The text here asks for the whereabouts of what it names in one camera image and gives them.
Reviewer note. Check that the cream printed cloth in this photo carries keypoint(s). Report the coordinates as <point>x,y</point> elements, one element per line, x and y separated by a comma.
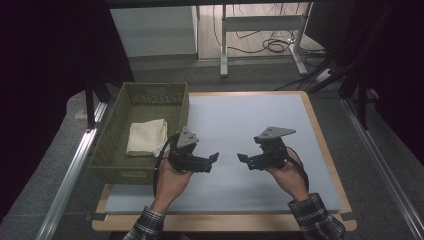
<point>146,136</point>

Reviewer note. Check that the person's left hand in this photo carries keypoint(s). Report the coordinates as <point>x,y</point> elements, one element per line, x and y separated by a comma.
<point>171,186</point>

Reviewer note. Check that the dark curtain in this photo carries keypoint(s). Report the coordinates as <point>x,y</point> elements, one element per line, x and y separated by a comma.
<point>400,60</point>
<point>43,66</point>

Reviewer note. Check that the white cabinet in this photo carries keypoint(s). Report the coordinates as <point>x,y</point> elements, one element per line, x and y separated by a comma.
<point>153,31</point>

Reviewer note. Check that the white metal desk frame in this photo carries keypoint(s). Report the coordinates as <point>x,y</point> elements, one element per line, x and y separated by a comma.
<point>260,23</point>

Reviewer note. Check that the aluminium rail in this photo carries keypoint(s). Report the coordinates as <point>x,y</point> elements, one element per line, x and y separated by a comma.
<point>71,173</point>
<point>380,163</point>

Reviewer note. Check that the black tape piece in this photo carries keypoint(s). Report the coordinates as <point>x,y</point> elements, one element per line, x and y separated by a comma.
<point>348,216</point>
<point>96,217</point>

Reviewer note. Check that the green plastic basket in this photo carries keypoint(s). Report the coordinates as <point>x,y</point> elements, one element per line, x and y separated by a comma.
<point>113,160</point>

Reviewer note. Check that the white power strip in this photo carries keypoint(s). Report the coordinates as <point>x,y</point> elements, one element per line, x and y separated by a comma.
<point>322,75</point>

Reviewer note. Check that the person's right hand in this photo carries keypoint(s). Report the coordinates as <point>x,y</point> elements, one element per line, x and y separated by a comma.
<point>291,180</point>

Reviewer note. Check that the light blue table mat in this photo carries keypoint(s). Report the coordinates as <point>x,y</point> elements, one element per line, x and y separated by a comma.
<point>250,116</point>

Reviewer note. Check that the black metal stand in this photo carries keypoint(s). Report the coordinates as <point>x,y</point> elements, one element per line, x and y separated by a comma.
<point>90,103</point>
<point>361,103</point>

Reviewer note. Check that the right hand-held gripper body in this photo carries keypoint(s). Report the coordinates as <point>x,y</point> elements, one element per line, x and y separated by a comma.
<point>275,151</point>

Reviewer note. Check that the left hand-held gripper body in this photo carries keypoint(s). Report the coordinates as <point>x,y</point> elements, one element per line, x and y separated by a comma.
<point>185,156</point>

